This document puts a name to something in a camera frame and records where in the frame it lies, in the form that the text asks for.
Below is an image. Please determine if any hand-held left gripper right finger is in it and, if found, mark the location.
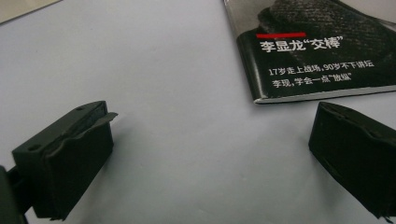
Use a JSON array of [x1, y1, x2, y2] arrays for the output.
[[307, 101, 396, 222]]

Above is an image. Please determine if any black cover magazine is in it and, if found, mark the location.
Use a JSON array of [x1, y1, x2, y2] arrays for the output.
[[221, 0, 396, 105]]

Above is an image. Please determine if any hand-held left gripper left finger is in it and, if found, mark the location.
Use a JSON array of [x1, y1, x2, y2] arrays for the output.
[[11, 100, 119, 221]]

